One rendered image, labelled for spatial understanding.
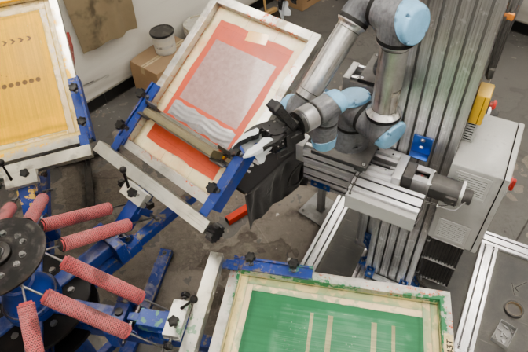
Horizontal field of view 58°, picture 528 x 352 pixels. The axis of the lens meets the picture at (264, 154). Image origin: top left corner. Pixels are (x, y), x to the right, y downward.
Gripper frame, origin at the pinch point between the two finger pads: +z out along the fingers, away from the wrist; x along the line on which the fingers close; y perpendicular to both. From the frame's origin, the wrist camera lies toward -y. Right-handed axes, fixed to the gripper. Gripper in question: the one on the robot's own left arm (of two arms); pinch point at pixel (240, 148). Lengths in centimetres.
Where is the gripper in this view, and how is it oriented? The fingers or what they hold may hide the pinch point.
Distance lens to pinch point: 123.6
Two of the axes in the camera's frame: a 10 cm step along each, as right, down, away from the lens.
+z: -8.0, 4.6, -3.9
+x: -5.9, -4.5, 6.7
